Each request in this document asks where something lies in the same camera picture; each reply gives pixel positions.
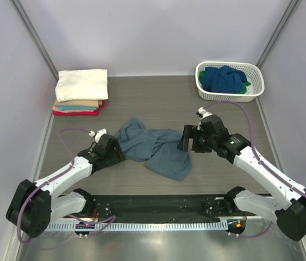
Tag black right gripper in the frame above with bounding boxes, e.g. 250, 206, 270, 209
177, 125, 216, 153

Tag grey-blue t-shirt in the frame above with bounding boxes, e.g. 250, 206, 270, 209
115, 117, 192, 181

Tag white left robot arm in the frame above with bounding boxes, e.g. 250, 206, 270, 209
5, 134, 125, 238

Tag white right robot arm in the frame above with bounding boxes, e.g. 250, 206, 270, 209
177, 111, 306, 241

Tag beige folded t-shirt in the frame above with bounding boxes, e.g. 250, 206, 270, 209
54, 100, 103, 107

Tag teal folded t-shirt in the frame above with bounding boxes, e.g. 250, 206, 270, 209
57, 106, 98, 111

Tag dark blue crumpled t-shirt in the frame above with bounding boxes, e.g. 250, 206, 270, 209
201, 65, 248, 94

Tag white perforated plastic basket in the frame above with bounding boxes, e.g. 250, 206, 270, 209
195, 61, 265, 102

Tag white folded t-shirt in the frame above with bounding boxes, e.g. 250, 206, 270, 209
55, 69, 109, 102

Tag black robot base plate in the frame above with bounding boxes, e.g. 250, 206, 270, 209
73, 194, 254, 223

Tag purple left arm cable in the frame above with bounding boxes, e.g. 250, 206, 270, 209
16, 127, 117, 243

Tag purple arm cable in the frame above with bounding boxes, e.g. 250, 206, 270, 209
201, 100, 306, 240
16, 127, 117, 243

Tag white slotted cable duct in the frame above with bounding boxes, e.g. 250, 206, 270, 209
46, 220, 228, 232

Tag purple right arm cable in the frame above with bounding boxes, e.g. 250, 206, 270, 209
201, 100, 306, 240

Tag right aluminium corner post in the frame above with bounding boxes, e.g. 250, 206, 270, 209
257, 0, 301, 68

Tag aluminium corner post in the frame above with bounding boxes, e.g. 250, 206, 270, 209
257, 0, 301, 68
9, 0, 58, 80

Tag left aluminium corner post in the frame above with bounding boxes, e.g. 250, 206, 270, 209
9, 0, 58, 80

